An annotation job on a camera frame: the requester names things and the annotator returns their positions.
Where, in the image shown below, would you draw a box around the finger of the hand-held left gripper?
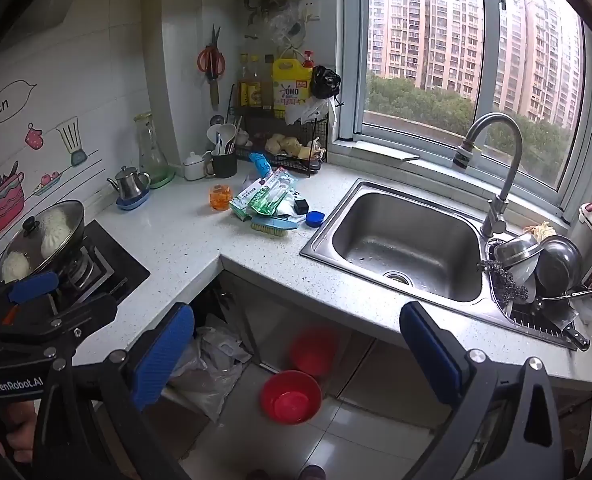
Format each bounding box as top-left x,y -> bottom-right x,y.
46,294 -> 118,342
6,271 -> 60,307

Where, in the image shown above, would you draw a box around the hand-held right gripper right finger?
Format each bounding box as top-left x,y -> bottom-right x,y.
399,301 -> 566,480

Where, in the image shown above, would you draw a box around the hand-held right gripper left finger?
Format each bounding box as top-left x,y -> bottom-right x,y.
33,302 -> 197,480

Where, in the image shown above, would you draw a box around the red plastic basin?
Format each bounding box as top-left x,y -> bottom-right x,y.
260,370 -> 323,425

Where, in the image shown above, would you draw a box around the person's left hand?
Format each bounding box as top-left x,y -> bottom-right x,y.
0,400 -> 39,466

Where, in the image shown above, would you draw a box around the white steamed bun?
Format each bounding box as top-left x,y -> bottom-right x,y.
41,232 -> 74,260
2,252 -> 32,283
38,208 -> 72,235

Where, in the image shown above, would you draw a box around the black gas stove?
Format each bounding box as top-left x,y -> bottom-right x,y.
51,220 -> 151,311

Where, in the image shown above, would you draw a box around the clear plastic bags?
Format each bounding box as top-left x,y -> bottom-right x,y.
168,325 -> 254,423

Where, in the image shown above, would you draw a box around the glass pot lid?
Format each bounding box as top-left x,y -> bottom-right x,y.
0,201 -> 84,281

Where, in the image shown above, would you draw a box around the steel wool scrubber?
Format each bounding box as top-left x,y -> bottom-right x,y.
478,259 -> 529,306

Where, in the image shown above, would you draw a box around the stainless steel sink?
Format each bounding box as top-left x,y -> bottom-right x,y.
300,178 -> 584,351

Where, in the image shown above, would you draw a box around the blue saucer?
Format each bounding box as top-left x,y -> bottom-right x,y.
116,192 -> 151,210

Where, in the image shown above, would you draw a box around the steel bowls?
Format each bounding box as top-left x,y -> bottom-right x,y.
493,232 -> 541,268

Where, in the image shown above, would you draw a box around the steel teapot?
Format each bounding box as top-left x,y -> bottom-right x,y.
107,165 -> 151,200

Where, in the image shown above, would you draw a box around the kitchen cleaver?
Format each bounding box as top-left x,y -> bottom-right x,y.
536,305 -> 591,352

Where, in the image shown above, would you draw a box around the steel faucet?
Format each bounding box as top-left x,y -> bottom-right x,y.
450,112 -> 525,238

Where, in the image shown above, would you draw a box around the blue scrub brush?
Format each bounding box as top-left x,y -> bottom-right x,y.
250,214 -> 301,233

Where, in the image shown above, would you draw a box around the glass carafe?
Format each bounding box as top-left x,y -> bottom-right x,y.
134,112 -> 169,181

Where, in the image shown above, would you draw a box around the green white box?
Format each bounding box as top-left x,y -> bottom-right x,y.
228,180 -> 271,221

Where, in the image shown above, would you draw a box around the white ceramic jar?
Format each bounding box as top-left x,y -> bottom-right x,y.
183,151 -> 205,181

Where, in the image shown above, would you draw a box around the white plastic bag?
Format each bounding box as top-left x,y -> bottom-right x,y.
285,97 -> 329,126

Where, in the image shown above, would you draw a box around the dark oil bottle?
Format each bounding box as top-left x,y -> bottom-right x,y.
238,52 -> 264,108

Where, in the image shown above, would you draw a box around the slim sauce bottle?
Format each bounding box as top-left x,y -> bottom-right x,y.
262,54 -> 275,108

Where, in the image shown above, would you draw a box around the black plastic bag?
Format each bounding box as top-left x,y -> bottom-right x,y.
310,65 -> 341,101

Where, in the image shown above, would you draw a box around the yellow detergent jug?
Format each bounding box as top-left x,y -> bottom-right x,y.
272,50 -> 314,111

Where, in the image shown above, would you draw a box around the apartment buildings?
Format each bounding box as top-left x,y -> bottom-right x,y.
368,0 -> 584,126

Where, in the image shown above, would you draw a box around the kitchen wall sticker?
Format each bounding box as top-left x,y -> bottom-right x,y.
0,80 -> 107,261

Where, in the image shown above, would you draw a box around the black wire rack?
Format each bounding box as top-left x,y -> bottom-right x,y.
228,85 -> 329,177

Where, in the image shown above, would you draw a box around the red handled scissors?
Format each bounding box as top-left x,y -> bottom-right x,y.
197,25 -> 227,81

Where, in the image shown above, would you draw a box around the window frame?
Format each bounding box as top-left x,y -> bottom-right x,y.
341,0 -> 592,221

